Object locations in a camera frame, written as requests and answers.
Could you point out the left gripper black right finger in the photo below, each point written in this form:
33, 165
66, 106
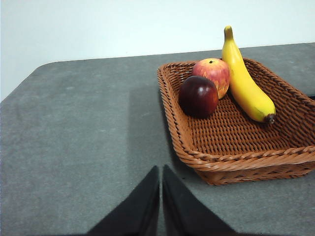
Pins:
184, 211

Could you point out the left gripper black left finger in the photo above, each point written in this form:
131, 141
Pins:
137, 211

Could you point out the brown wicker basket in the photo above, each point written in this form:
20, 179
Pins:
233, 137

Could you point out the dark red plum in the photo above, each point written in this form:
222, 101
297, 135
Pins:
198, 97

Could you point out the yellow banana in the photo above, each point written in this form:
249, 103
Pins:
246, 86

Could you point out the red yellow apple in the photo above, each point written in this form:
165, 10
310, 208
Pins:
216, 71

